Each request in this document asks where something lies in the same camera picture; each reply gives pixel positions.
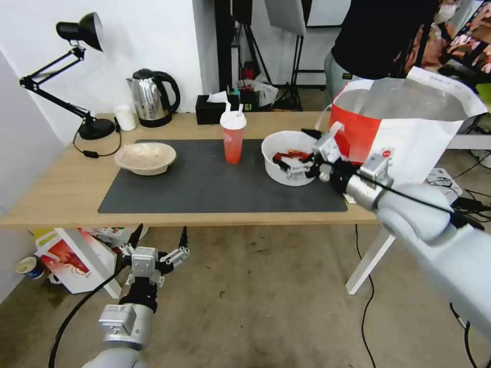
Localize red and white takeout bag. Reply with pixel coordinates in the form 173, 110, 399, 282
314, 65, 487, 186

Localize black lamp cable with switch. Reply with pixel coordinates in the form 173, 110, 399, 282
73, 117, 123, 158

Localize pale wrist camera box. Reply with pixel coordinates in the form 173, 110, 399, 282
313, 132, 343, 164
131, 247, 160, 279

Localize clear plastic bag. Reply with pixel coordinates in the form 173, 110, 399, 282
236, 75, 279, 110

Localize white and red cardboard box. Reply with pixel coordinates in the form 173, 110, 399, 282
35, 228, 117, 294

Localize white plastic takeout bowl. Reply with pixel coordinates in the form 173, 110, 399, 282
261, 130, 327, 187

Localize black tissue box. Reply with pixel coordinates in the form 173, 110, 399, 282
195, 95, 231, 126

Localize beige paper bowl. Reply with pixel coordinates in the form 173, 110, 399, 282
114, 142, 177, 177

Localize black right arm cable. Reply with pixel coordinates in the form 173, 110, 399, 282
354, 172, 491, 231

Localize steel electric kettle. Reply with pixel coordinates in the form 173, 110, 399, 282
126, 68, 181, 128

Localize white table leg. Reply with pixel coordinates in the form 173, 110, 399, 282
345, 224, 396, 295

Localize white power strip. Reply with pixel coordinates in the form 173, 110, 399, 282
428, 168, 467, 198

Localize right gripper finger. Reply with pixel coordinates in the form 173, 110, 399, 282
301, 128, 325, 146
273, 152, 319, 181

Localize small white cup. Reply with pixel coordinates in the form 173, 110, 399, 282
113, 104, 137, 131

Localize colourful printed board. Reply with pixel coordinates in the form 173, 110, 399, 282
441, 0, 491, 77

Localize black desk lamp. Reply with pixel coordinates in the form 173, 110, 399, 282
19, 12, 117, 141

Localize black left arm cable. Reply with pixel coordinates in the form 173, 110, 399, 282
48, 264, 133, 368

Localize white softbox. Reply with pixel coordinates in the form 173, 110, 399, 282
264, 0, 307, 37

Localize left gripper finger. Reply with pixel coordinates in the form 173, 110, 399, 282
161, 226, 191, 275
119, 224, 145, 262

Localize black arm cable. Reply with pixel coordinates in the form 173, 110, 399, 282
354, 172, 491, 231
48, 264, 133, 368

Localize black light stand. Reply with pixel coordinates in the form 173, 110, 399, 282
230, 0, 304, 112

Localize plastic cup with red drink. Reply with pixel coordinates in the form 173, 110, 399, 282
219, 111, 247, 165

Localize red food scraps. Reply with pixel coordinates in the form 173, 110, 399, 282
272, 148, 312, 162

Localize paper noodle cup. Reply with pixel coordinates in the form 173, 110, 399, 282
15, 256, 46, 280

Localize black floor cable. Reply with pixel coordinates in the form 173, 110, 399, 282
354, 224, 379, 368

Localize dark grey table mat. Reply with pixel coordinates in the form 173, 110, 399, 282
97, 139, 348, 214

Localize person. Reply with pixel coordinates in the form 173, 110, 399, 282
324, 0, 440, 101

